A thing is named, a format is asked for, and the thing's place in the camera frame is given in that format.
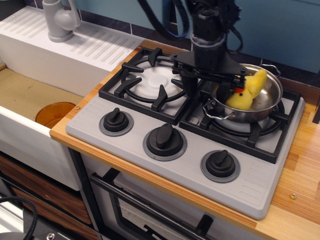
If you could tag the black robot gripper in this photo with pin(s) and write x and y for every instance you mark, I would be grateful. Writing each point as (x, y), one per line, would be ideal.
(209, 61)

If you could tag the yellow stuffed duck toy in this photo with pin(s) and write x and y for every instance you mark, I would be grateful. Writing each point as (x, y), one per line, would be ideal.
(242, 98)

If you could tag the stainless steel pot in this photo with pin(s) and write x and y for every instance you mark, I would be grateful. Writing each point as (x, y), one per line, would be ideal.
(260, 109)

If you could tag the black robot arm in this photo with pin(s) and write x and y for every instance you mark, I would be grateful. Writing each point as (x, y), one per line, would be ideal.
(212, 20)

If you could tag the black middle stove knob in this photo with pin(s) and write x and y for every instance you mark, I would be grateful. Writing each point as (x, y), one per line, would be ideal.
(165, 143)

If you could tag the black stove knob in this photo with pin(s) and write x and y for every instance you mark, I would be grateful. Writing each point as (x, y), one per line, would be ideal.
(165, 143)
(220, 166)
(116, 123)

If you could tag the grey toy stove top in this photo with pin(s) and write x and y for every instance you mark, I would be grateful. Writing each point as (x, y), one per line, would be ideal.
(250, 193)

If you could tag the black right stove knob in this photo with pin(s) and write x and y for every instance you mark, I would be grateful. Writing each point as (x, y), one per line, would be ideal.
(220, 166)

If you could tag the black left stove knob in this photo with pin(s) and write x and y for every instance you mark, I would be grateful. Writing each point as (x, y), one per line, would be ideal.
(116, 123)

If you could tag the black right burner grate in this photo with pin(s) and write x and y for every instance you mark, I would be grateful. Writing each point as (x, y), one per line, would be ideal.
(269, 143)

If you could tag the black burner grate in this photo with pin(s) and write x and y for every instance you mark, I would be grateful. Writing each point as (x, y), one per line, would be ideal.
(269, 143)
(146, 88)

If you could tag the black left burner grate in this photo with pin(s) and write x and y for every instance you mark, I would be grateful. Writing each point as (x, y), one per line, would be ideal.
(146, 88)

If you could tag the oven door with window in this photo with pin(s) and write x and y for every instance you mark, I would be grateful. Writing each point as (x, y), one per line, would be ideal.
(150, 212)

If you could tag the grey toy faucet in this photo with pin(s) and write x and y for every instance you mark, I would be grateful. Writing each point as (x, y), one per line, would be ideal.
(60, 22)

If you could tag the white toy sink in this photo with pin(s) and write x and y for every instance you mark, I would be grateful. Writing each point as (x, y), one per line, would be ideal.
(37, 72)

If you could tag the wooden drawer front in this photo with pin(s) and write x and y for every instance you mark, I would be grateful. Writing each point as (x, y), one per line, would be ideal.
(59, 204)

